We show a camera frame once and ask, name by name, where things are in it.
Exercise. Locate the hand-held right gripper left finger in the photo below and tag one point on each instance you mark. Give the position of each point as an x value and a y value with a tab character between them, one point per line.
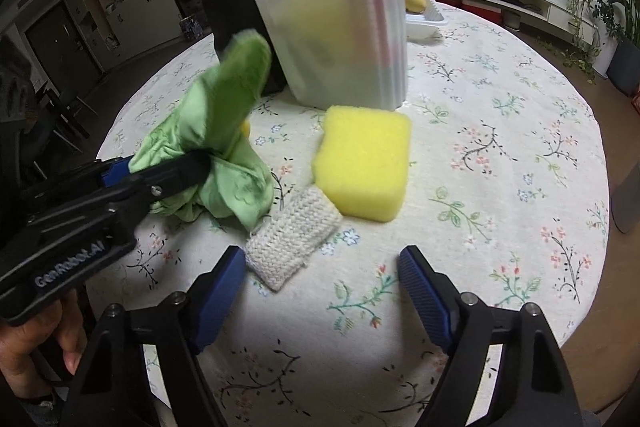
222	297

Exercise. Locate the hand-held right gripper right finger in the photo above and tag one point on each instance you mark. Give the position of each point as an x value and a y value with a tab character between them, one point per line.
425	302

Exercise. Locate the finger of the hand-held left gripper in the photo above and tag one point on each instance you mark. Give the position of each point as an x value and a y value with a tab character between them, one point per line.
116	172
170	179

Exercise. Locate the green cloth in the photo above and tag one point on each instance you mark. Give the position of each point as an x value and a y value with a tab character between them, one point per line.
220	107

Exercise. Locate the cream knitted pad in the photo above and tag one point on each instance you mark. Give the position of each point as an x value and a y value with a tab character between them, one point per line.
290	232

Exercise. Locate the yellow sponge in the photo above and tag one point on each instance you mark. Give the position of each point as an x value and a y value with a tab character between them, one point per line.
365	157
315	22

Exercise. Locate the translucent plastic container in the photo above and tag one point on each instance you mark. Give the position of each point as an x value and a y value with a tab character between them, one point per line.
320	72

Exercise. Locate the white plastic tray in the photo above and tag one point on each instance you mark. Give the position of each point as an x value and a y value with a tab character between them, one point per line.
425	24

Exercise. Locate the person's left hand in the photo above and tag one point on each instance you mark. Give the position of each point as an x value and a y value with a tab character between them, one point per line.
35	347

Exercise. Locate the dark chair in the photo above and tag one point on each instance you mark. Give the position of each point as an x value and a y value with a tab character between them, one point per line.
70	112

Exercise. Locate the floral tablecloth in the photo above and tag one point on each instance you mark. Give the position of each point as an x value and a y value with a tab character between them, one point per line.
500	207

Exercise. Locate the person's dark quilted jacket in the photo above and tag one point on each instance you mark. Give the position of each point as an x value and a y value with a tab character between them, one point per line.
17	92

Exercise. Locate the dark door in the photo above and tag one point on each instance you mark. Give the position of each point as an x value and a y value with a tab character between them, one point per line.
62	42

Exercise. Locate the dark blue patterned box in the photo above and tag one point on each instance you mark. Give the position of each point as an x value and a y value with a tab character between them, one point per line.
189	28

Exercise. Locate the white cupboard unit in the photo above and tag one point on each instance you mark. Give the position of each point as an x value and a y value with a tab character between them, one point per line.
140	2

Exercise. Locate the black box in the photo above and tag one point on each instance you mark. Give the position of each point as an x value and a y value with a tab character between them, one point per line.
230	17

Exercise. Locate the small grey pot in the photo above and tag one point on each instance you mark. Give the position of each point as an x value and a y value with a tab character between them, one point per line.
511	20

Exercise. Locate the yellow rounded object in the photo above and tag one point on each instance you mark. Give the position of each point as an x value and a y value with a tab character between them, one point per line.
415	2

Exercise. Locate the broad-leaf plant in grey pot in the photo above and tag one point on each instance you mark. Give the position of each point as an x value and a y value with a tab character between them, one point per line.
627	62

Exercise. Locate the trailing plant by cabinet end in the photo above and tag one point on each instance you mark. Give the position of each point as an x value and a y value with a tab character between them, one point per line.
582	17

